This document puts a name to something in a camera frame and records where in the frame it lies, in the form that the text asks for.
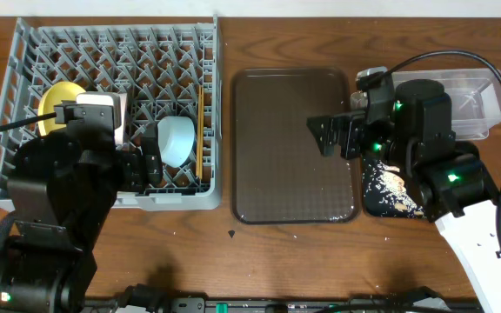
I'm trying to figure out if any white pink bowl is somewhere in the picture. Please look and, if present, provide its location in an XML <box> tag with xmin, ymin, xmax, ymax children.
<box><xmin>115</xmin><ymin>93</ymin><xmax>128</xmax><ymax>145</ymax></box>

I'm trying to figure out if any light blue bowl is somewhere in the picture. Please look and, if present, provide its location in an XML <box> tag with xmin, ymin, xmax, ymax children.
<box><xmin>157</xmin><ymin>117</ymin><xmax>195</xmax><ymax>168</ymax></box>

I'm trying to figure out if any pile of rice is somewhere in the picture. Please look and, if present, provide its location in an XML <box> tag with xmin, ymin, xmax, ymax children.
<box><xmin>362</xmin><ymin>159</ymin><xmax>425</xmax><ymax>218</ymax></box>

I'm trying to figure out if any yellow round plate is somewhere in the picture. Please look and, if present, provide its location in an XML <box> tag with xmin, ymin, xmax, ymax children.
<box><xmin>37</xmin><ymin>82</ymin><xmax>85</xmax><ymax>136</ymax></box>

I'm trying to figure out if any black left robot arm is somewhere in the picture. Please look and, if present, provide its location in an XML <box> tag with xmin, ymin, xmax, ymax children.
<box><xmin>0</xmin><ymin>126</ymin><xmax>162</xmax><ymax>312</ymax></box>

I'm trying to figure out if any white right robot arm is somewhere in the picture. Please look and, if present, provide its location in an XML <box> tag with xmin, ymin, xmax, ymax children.
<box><xmin>306</xmin><ymin>79</ymin><xmax>501</xmax><ymax>312</ymax></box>

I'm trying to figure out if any black waste tray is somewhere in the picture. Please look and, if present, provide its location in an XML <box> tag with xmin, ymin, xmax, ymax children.
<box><xmin>360</xmin><ymin>141</ymin><xmax>482</xmax><ymax>219</ymax></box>

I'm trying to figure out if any clear plastic waste bin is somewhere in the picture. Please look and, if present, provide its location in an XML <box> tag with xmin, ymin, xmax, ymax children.
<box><xmin>392</xmin><ymin>69</ymin><xmax>501</xmax><ymax>141</ymax></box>

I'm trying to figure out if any dark brown serving tray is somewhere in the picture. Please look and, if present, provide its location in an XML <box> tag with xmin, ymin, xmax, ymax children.
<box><xmin>230</xmin><ymin>67</ymin><xmax>360</xmax><ymax>225</ymax></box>

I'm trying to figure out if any grey plastic dish rack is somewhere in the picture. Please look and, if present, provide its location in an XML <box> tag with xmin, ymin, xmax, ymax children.
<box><xmin>0</xmin><ymin>20</ymin><xmax>222</xmax><ymax>211</ymax></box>

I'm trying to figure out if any black rail at table edge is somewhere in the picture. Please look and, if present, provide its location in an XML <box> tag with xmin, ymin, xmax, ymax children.
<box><xmin>81</xmin><ymin>284</ymin><xmax>483</xmax><ymax>313</ymax></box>

